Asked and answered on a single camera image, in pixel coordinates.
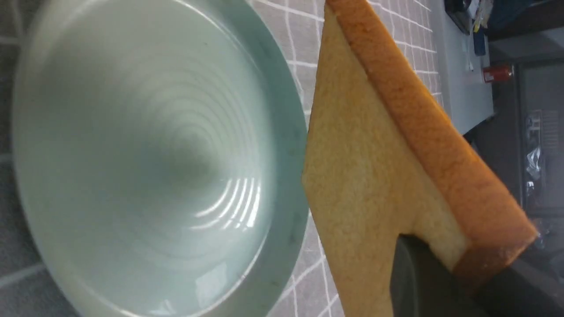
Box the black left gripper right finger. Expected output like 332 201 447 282
474 260 564 317

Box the red can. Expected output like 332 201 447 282
482 64 515 84

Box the toast slice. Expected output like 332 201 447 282
302 0 538 317

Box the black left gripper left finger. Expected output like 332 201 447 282
390 235 487 317

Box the light green round plate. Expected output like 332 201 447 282
11 0 308 317

